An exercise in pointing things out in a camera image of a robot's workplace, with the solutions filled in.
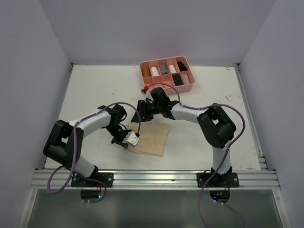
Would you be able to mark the grey rolled underwear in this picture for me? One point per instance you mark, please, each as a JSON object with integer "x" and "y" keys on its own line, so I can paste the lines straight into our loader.
{"x": 163, "y": 69}

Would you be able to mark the brown rolled underwear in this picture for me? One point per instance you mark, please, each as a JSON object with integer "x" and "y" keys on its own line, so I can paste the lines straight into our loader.
{"x": 146, "y": 72}

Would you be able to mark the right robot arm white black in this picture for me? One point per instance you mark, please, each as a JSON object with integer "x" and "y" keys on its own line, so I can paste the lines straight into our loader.
{"x": 217, "y": 127}

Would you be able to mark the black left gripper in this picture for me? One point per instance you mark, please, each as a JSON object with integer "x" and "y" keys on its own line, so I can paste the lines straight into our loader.
{"x": 119, "y": 141}

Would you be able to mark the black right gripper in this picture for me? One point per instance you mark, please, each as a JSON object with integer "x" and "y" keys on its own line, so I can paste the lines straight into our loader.
{"x": 142, "y": 109}

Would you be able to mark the pink divided organizer tray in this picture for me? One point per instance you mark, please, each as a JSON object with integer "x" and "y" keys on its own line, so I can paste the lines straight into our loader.
{"x": 166, "y": 81}

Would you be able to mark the aluminium table frame rail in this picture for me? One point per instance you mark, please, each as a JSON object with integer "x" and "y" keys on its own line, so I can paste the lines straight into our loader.
{"x": 179, "y": 180}

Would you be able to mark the beige underwear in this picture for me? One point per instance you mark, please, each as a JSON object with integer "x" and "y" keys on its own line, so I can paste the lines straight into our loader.
{"x": 152, "y": 139}

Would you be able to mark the black underwear orange trim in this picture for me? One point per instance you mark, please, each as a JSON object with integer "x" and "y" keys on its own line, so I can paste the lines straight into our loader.
{"x": 177, "y": 79}

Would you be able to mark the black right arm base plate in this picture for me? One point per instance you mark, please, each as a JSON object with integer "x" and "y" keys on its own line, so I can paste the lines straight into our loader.
{"x": 213, "y": 179}

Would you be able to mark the black rolled underwear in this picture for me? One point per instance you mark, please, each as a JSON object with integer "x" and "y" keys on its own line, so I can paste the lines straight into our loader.
{"x": 181, "y": 66}

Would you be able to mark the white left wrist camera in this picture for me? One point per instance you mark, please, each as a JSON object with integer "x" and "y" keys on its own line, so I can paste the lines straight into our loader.
{"x": 131, "y": 139}

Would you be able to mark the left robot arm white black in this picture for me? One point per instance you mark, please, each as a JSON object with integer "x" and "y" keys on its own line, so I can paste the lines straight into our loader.
{"x": 64, "y": 143}

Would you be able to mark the pink underwear cream waistband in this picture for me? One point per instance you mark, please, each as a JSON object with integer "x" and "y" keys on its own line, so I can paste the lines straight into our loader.
{"x": 185, "y": 79}

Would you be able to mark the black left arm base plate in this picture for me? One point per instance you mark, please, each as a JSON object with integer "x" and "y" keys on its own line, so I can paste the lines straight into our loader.
{"x": 92, "y": 179}

